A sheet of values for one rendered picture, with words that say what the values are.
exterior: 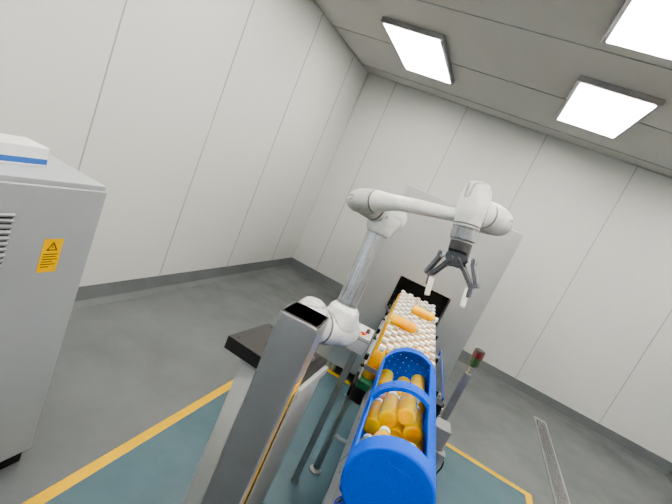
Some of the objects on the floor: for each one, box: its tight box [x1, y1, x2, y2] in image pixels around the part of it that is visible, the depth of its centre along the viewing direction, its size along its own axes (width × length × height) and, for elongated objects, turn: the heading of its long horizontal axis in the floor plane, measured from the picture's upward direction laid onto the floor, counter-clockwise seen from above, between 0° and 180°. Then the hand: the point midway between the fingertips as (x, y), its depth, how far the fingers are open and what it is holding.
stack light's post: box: [440, 371, 471, 421], centre depth 249 cm, size 4×4×110 cm
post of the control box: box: [291, 351, 358, 484], centre depth 244 cm, size 4×4×100 cm
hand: (444, 297), depth 138 cm, fingers open, 13 cm apart
